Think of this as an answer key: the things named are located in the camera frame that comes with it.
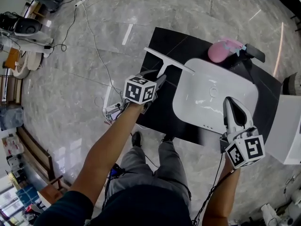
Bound wooden bench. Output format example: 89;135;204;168
16;125;71;193

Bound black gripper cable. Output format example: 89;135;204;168
191;152;236;226

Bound person's dark shirt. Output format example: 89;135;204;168
33;185;193;226

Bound white sink basin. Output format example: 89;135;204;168
172;58;260;135

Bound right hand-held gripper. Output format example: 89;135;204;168
219;97;266;170

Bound white cable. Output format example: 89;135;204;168
79;0;123;103

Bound black brush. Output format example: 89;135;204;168
238;43;266;64

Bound blue box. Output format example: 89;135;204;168
15;184;41;208

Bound person's grey trousers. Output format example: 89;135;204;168
106;140;192;208

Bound person's right forearm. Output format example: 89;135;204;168
202;152;241;226

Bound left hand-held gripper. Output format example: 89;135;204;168
123;69;167;114

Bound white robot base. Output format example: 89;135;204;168
0;11;54;56

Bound person's left forearm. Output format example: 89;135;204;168
69;102;144;206

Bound white squeegee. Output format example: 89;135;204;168
143;47;196;80

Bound black countertop slab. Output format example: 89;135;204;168
135;27;282;146

